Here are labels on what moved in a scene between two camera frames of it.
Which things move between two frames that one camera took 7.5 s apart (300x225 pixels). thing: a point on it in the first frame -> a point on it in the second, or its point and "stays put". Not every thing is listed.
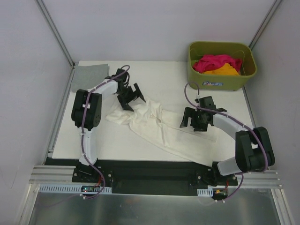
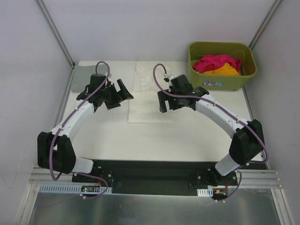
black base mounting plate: x=154 y=176 stays put
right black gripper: x=194 y=117 -> x=168 y=98
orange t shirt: x=226 y=70 stays put
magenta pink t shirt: x=209 y=62 stays put
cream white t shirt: x=163 y=128 -> x=146 y=106
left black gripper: x=129 y=95 -> x=115 y=94
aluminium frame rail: x=58 y=175 stays put
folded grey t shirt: x=85 y=76 stays put
